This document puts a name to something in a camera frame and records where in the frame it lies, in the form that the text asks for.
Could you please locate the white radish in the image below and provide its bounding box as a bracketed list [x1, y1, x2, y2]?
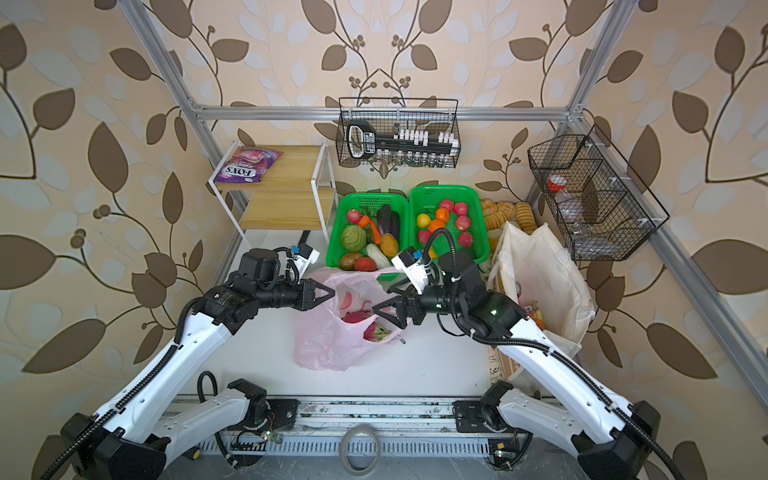
[366, 243, 392, 270]

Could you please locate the pink dragon fruit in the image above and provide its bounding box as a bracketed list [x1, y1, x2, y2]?
[342, 310, 392, 343]

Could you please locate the white wooden two-tier shelf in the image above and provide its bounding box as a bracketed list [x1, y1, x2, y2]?
[208, 142, 339, 244]

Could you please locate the red capped plastic bottle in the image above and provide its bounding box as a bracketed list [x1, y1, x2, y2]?
[547, 174, 572, 203]

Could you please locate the orange carrot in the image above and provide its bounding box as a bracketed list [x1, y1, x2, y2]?
[358, 215, 381, 245]

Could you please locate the yellow potato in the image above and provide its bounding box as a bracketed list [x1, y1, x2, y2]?
[379, 233, 399, 258]

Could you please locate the black wire basket back wall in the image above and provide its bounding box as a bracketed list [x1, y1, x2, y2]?
[335, 95, 461, 173]

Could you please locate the red apple lower right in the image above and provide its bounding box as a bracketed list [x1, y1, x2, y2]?
[458, 231, 474, 249]

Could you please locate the green cabbage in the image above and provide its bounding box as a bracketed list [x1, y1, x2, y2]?
[340, 224, 368, 253]

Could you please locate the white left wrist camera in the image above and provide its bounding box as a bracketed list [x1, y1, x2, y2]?
[288, 243, 319, 280]

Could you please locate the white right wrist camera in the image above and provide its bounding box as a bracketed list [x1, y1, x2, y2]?
[391, 247, 429, 295]

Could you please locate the dark purple eggplant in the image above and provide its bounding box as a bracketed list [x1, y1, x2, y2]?
[376, 204, 401, 241]

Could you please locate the red apple back left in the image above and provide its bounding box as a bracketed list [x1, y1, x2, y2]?
[440, 199, 454, 213]

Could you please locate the left green plastic basket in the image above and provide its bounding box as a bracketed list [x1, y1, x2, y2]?
[326, 193, 408, 270]

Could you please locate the yellow lemon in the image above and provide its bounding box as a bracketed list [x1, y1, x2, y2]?
[416, 213, 432, 229]

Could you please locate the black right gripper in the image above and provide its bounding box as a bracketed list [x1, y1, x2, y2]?
[373, 276, 466, 328]

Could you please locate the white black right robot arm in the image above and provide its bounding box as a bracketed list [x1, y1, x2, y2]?
[373, 228, 683, 479]

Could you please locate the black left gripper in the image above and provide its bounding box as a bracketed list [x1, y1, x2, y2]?
[254, 275, 336, 312]

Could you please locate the dark green scraper tool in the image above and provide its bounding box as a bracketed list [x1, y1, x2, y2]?
[298, 230, 310, 247]

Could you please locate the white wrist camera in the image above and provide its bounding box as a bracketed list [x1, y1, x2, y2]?
[391, 247, 429, 295]
[288, 243, 319, 280]

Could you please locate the purple Fox's candy bag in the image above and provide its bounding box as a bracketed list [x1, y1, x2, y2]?
[214, 147, 282, 184]

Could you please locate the brown potato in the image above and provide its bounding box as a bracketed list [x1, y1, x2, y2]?
[338, 252, 362, 271]

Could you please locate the pink plastic bag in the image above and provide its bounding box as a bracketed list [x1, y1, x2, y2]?
[294, 267, 403, 371]

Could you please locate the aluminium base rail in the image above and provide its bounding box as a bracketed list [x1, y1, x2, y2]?
[107, 395, 601, 480]

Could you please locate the orange fruit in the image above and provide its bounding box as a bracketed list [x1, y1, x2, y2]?
[435, 208, 451, 223]
[427, 219, 446, 233]

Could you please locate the small red apple left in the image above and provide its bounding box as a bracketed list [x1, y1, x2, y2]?
[417, 230, 431, 245]

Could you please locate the red apple back right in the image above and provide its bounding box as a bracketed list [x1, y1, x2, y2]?
[454, 202, 469, 216]

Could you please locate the black wire basket wall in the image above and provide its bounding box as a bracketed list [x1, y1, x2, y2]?
[335, 95, 461, 173]
[527, 126, 670, 261]

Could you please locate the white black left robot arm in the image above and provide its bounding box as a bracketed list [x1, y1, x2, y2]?
[39, 243, 335, 479]

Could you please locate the orange Fox's candy bag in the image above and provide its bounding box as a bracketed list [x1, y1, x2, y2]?
[524, 302, 546, 331]

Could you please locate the red apple middle right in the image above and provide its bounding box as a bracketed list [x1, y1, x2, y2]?
[455, 215, 472, 232]

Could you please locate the cream canvas tote bag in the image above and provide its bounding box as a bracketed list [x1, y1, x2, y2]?
[486, 222, 596, 359]

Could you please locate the roll of clear tape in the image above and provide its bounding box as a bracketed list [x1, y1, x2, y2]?
[338, 424, 383, 478]

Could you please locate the green plastic basket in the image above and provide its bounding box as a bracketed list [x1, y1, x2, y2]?
[406, 185, 490, 264]
[326, 193, 408, 270]

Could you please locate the black wire basket right wall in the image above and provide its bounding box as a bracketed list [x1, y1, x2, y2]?
[527, 126, 670, 261]

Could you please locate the red tomato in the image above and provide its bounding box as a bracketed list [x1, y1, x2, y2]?
[354, 257, 378, 272]

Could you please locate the tray of bread rolls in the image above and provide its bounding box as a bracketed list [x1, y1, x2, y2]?
[481, 199, 537, 253]

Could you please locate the right green plastic basket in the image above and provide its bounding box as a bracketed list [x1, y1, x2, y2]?
[406, 185, 490, 264]

